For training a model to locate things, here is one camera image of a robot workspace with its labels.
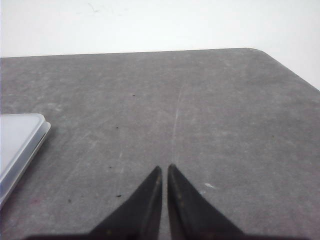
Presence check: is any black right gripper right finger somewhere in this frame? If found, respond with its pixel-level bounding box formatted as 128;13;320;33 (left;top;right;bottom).
167;164;245;240

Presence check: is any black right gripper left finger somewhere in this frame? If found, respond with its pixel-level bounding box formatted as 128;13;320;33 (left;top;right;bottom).
84;165;163;240

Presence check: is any silver digital kitchen scale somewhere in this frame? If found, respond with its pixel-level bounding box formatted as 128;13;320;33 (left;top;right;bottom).
0;113;51;208

